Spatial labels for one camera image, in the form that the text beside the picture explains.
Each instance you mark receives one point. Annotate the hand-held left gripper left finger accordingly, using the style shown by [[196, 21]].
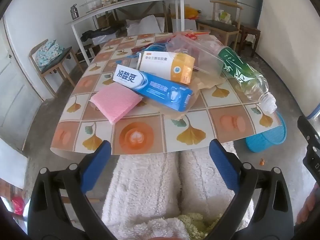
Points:
[[97, 165]]

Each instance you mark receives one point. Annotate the white long table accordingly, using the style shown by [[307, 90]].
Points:
[[125, 3]]

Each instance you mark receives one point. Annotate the steel canister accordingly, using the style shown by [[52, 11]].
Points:
[[75, 12]]

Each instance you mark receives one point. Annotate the white door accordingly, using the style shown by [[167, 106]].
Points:
[[15, 80]]

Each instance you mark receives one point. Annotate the blue toothpaste box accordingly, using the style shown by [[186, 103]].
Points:
[[160, 90]]

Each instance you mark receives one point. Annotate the orange peel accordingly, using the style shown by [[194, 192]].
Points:
[[262, 162]]

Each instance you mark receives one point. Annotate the blue plastic wastebasket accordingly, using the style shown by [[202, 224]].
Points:
[[265, 142]]

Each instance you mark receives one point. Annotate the white and green packet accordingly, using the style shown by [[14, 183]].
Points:
[[223, 16]]

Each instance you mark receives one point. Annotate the floral cushion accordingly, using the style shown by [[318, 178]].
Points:
[[48, 52]]

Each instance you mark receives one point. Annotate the clear plastic container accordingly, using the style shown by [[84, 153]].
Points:
[[200, 52]]

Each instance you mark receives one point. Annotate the blue snack wrapper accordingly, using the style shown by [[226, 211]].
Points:
[[155, 47]]

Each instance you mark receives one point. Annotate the dark wooden stool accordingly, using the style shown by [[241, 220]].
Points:
[[250, 30]]

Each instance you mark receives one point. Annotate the pink sponge cloth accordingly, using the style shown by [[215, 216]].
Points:
[[112, 100]]

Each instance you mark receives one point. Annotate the white and orange medicine box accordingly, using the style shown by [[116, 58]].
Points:
[[162, 63]]

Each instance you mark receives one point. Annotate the clear plastic tub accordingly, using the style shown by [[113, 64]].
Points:
[[91, 5]]

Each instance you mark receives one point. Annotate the yellow plastic bag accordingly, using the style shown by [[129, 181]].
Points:
[[191, 12]]

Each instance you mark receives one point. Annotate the brown paper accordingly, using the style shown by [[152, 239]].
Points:
[[207, 80]]

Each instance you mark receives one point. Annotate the white cloth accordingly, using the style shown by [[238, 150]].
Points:
[[250, 38]]

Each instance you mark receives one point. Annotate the wooden chair with green seat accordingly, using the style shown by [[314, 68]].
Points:
[[60, 57]]

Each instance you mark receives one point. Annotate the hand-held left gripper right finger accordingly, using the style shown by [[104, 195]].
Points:
[[222, 165]]

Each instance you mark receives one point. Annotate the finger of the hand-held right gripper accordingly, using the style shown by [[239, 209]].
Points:
[[308, 132]]

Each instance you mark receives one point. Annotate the dark clothing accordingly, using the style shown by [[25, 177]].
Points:
[[100, 33]]

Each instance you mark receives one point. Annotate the wooden chair with dark seat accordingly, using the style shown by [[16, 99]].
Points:
[[217, 26]]

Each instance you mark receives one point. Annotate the person's right hand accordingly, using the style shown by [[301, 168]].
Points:
[[313, 202]]

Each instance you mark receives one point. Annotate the white sacks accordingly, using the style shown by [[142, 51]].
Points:
[[145, 23]]

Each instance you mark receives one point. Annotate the green label plastic bottle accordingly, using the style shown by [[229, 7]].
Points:
[[237, 67]]

